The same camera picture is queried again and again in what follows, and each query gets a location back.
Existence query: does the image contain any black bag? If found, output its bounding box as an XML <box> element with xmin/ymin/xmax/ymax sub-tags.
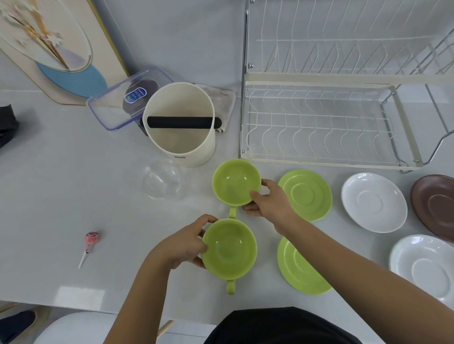
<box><xmin>0</xmin><ymin>105</ymin><xmax>20</xmax><ymax>149</ymax></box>

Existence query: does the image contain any person's left hand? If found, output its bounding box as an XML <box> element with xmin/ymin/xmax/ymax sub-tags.
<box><xmin>152</xmin><ymin>214</ymin><xmax>219</xmax><ymax>270</ymax></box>

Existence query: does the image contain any person's black shirt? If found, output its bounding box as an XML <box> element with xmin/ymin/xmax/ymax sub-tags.
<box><xmin>204</xmin><ymin>307</ymin><xmax>364</xmax><ymax>344</ymax></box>

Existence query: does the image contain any cream knock box container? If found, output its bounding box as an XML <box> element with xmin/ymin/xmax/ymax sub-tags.
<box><xmin>142</xmin><ymin>82</ymin><xmax>223</xmax><ymax>168</ymax></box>

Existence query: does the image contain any green saucer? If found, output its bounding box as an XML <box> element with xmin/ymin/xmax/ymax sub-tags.
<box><xmin>278</xmin><ymin>169</ymin><xmax>333</xmax><ymax>222</ymax></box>
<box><xmin>277</xmin><ymin>236</ymin><xmax>332</xmax><ymax>295</ymax></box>

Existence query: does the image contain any framed floral picture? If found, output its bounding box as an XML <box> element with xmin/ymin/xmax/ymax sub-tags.
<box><xmin>0</xmin><ymin>0</ymin><xmax>130</xmax><ymax>106</ymax></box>

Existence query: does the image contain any person's left forearm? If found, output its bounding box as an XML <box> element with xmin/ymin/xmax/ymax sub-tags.
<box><xmin>103</xmin><ymin>250</ymin><xmax>175</xmax><ymax>344</ymax></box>

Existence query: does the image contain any clear plastic container lid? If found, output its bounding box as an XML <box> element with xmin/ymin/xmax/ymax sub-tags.
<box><xmin>87</xmin><ymin>67</ymin><xmax>174</xmax><ymax>134</ymax></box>

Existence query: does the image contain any person's right forearm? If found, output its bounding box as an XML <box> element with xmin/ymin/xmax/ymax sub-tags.
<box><xmin>284</xmin><ymin>218</ymin><xmax>454</xmax><ymax>344</ymax></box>

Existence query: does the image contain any white saucer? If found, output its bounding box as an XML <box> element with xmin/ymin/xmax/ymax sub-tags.
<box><xmin>389</xmin><ymin>235</ymin><xmax>454</xmax><ymax>310</ymax></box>
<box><xmin>341</xmin><ymin>172</ymin><xmax>408</xmax><ymax>234</ymax></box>

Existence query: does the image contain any person's dark shoe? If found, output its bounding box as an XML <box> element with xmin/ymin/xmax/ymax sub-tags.
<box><xmin>0</xmin><ymin>310</ymin><xmax>37</xmax><ymax>344</ymax></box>

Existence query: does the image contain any person's right hand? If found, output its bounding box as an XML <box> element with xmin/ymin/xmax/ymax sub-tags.
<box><xmin>242</xmin><ymin>179</ymin><xmax>297</xmax><ymax>236</ymax></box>

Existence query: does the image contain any pink lollipop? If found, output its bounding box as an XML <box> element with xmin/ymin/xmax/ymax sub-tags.
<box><xmin>78</xmin><ymin>232</ymin><xmax>100</xmax><ymax>269</ymax></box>

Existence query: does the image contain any white wire dish rack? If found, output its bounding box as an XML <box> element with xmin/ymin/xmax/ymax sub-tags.
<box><xmin>239</xmin><ymin>0</ymin><xmax>454</xmax><ymax>173</ymax></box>

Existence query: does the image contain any clear glass bowl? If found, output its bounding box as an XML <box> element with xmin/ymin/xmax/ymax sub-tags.
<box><xmin>142</xmin><ymin>159</ymin><xmax>183</xmax><ymax>200</ymax></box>

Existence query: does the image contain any green cup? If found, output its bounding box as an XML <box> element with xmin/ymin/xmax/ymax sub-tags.
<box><xmin>201</xmin><ymin>218</ymin><xmax>258</xmax><ymax>295</ymax></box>
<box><xmin>212</xmin><ymin>159</ymin><xmax>262</xmax><ymax>219</ymax></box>

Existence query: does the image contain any grey cloth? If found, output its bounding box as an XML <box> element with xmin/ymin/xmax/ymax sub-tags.
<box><xmin>194</xmin><ymin>84</ymin><xmax>236</xmax><ymax>134</ymax></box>

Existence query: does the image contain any brown saucer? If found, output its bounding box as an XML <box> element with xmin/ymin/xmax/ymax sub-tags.
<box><xmin>410</xmin><ymin>174</ymin><xmax>454</xmax><ymax>244</ymax></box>

